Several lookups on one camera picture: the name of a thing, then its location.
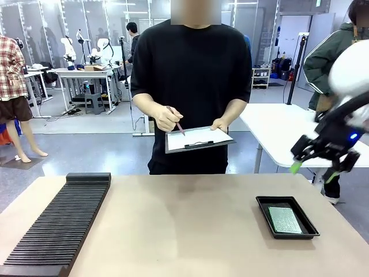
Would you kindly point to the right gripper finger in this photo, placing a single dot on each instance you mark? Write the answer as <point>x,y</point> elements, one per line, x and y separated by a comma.
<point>301,147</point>
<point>348,161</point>

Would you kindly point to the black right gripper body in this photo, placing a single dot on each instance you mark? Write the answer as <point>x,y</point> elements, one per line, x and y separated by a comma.
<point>337,135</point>

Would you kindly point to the grey clipboard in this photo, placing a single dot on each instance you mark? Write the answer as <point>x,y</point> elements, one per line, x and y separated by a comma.
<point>173,150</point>

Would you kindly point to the person's left forearm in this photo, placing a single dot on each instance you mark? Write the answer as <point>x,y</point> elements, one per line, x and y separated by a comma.
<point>235,109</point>

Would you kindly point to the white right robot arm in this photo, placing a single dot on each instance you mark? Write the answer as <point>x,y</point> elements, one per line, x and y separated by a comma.
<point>351,69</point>

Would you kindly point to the person's right forearm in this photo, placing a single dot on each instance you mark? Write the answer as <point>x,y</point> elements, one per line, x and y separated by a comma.
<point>145,104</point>

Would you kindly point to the dark grey slotted PCB rack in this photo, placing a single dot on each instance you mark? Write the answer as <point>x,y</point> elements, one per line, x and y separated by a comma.
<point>57,225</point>

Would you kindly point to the person's left hand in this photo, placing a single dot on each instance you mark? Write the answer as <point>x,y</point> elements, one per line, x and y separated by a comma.
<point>220,123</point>

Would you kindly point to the person's right hand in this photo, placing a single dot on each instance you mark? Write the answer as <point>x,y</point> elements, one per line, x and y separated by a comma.
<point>164,118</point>

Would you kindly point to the large white table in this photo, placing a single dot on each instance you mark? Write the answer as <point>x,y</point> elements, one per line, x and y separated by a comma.
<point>282,130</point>

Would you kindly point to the black plastic tray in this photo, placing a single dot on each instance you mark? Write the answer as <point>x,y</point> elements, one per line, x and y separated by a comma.
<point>307,224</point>

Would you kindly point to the person in green jacket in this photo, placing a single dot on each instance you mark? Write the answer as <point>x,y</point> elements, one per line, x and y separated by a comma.
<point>323,57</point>

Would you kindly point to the white low shelf unit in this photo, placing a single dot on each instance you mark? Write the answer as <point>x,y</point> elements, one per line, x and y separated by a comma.
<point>261,78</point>

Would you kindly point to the black tripod with white head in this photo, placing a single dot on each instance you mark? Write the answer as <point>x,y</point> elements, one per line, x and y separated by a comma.
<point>297,63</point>

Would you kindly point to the white paper sheet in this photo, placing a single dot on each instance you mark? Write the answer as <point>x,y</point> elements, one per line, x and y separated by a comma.
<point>199,135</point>

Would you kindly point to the person in black t-shirt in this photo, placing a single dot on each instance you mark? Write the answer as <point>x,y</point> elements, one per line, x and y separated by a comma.
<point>190,72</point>

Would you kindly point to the background person in black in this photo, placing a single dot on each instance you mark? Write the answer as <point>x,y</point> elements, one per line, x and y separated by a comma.
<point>134,43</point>

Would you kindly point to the grey plastic stool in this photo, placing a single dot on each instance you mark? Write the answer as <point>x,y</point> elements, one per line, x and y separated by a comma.
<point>94,101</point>

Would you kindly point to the brown cardboard box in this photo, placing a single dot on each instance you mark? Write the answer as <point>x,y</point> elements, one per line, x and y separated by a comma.
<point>95,68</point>

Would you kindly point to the white desk with robots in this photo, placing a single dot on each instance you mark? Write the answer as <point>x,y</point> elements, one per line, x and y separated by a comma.
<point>83,72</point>

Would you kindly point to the white side desk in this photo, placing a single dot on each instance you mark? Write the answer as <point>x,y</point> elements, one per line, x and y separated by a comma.
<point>36,75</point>

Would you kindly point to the mannequin in plaid shirt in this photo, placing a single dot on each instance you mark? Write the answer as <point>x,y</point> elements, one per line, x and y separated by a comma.
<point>11,75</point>

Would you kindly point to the white desk leg frame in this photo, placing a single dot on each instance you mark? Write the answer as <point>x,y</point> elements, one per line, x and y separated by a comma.
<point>145,127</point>

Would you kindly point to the thin black camera tripod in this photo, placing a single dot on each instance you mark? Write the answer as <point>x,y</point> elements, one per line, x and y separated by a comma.
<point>124,60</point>

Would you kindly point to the grey mannequin base plate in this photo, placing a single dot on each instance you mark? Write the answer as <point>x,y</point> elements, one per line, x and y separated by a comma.
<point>17,165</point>

